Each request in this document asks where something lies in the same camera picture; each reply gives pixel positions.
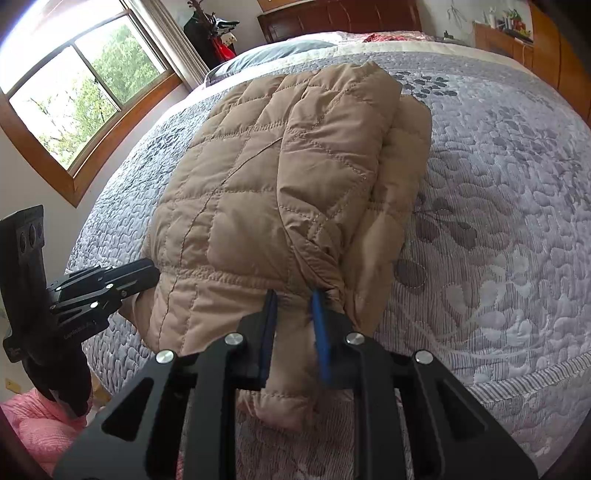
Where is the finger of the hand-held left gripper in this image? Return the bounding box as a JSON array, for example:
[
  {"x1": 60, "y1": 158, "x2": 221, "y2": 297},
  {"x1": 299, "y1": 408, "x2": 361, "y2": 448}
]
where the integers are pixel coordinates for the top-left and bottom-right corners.
[
  {"x1": 48, "y1": 257, "x2": 161, "y2": 302},
  {"x1": 50, "y1": 292, "x2": 126, "y2": 320}
]

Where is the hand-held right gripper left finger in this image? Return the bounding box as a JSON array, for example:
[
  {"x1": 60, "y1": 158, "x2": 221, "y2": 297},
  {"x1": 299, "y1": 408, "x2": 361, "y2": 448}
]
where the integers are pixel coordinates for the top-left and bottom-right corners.
[{"x1": 53, "y1": 290, "x2": 279, "y2": 480}]

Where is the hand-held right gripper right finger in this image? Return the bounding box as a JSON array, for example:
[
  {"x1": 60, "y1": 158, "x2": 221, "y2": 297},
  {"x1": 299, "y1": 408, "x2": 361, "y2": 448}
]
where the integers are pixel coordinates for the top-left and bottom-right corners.
[{"x1": 310, "y1": 290, "x2": 539, "y2": 480}]

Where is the beige quilted jacket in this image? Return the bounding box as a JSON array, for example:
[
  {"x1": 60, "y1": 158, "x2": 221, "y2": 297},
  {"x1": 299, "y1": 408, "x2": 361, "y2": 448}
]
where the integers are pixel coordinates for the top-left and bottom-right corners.
[{"x1": 117, "y1": 61, "x2": 433, "y2": 433}]

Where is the person's left forearm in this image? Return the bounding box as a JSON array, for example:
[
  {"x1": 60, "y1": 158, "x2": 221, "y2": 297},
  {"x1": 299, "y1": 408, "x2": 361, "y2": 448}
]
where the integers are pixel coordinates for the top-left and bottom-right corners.
[{"x1": 0, "y1": 387, "x2": 90, "y2": 479}]

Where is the person's left hand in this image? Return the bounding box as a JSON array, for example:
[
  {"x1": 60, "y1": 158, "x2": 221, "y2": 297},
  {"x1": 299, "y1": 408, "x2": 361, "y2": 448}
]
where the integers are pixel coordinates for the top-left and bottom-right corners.
[{"x1": 25, "y1": 344, "x2": 94, "y2": 418}]

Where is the grey floral quilted bedspread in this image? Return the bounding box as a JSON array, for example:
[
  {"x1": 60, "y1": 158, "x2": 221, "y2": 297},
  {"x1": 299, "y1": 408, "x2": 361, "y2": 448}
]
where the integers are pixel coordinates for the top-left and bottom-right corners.
[{"x1": 65, "y1": 30, "x2": 591, "y2": 480}]

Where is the wooden framed window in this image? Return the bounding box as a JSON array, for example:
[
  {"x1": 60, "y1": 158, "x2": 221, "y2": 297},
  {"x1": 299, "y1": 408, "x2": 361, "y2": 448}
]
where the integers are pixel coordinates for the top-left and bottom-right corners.
[{"x1": 0, "y1": 0, "x2": 184, "y2": 209}]

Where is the pale window curtain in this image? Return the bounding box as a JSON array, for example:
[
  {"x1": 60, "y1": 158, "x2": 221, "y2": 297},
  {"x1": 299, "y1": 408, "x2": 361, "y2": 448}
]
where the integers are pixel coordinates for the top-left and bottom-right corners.
[{"x1": 122, "y1": 0, "x2": 211, "y2": 91}]

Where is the red hanging bag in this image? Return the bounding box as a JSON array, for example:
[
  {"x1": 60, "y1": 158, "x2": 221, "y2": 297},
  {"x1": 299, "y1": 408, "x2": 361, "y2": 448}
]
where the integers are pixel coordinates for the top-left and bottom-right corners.
[{"x1": 214, "y1": 39, "x2": 237, "y2": 64}]

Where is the black hanging garment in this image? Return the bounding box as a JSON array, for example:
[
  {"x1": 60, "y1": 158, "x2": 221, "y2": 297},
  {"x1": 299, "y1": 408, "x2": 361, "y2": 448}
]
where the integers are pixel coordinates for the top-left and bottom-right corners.
[{"x1": 184, "y1": 0, "x2": 242, "y2": 71}]

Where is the grey-blue pillow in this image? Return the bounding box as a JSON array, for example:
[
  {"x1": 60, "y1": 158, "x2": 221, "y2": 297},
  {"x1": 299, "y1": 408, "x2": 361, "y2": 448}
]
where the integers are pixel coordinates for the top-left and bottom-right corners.
[{"x1": 205, "y1": 39, "x2": 339, "y2": 87}]

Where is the dark wooden headboard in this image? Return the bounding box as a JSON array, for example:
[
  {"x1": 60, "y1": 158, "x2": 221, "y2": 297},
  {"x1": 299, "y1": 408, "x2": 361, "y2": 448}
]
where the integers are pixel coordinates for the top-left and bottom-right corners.
[{"x1": 257, "y1": 0, "x2": 424, "y2": 45}]

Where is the wooden wardrobe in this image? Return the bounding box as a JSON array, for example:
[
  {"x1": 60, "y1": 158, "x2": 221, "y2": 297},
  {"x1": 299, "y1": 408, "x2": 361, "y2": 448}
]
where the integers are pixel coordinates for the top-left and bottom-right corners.
[{"x1": 526, "y1": 0, "x2": 591, "y2": 126}]

